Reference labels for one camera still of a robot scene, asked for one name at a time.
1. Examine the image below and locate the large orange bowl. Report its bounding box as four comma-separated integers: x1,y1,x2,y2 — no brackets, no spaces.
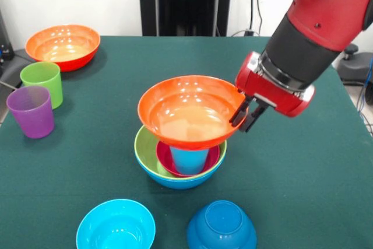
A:
24,24,101,72
137,75,249,150

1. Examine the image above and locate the blue cable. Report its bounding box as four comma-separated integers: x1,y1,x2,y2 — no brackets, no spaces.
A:
357,56,373,113

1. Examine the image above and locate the grey stand foot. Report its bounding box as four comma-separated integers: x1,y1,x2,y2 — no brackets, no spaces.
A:
332,43,373,86
0,47,36,92

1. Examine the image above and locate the black equipment box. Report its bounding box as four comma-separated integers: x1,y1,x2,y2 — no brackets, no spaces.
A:
0,9,15,62

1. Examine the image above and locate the black wall cable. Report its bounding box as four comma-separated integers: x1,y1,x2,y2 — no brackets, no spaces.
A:
250,0,263,36

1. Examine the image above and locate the dark green table cloth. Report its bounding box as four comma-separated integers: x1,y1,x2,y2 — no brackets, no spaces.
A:
0,36,373,249

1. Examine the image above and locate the small pink bowl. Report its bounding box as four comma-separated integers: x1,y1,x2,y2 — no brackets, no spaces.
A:
156,140,221,178

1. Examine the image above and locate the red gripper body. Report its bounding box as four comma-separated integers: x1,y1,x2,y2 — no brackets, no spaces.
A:
235,51,316,118

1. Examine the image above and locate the small light blue bowl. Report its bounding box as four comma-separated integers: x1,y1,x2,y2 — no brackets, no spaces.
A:
76,198,157,249

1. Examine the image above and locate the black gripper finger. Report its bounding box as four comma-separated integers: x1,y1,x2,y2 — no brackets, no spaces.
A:
240,100,268,134
228,96,254,127

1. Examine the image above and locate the small dark blue bowl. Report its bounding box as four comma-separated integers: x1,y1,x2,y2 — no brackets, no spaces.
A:
186,200,258,249

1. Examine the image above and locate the purple cup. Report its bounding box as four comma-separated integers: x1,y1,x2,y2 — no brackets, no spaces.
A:
6,85,55,139

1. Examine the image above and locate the large blue bowl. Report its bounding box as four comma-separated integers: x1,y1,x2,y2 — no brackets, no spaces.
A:
136,152,227,190

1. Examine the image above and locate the light blue cup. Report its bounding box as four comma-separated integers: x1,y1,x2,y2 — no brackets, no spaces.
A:
170,145,210,175

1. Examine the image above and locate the green cup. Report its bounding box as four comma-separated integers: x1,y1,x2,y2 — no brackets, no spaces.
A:
19,62,64,110

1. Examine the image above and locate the large green bowl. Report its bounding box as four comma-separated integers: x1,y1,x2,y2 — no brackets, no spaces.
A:
133,125,227,178

